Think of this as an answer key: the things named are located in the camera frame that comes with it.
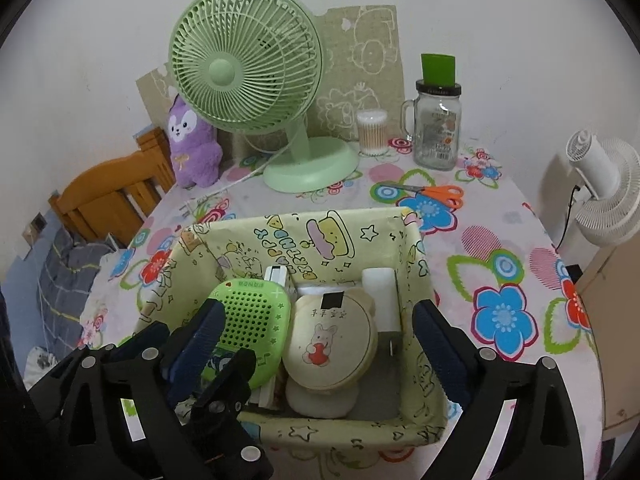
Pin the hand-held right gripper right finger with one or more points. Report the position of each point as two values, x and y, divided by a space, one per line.
440 350

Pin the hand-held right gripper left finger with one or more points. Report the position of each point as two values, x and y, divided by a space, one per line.
200 340

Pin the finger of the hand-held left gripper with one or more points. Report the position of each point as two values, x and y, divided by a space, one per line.
145 337
225 395

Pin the green perforated plastic device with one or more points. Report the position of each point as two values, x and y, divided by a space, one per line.
250 310

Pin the white power adapter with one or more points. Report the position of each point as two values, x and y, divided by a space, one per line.
382 300

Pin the yellow printed storage box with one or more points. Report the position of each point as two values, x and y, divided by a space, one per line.
240 240

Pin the beige round bunny-print case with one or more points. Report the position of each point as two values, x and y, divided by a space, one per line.
330 340

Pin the white cloth with black print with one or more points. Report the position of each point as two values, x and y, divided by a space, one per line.
40 362

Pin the grey plaid pillow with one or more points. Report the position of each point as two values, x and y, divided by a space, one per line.
65 280

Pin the wooden bed headboard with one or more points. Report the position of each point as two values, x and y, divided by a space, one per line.
100 190

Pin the purple plush toy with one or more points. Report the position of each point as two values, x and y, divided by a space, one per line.
192 155

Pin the glass jar mug green lid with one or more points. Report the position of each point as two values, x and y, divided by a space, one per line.
435 135

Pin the clear cotton swab jar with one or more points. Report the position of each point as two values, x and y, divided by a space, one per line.
372 135

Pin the white standing fan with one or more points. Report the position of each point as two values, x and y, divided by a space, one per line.
600 170

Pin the green desk fan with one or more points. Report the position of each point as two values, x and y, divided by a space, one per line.
222 72

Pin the dark wall socket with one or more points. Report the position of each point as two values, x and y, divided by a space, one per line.
39 222

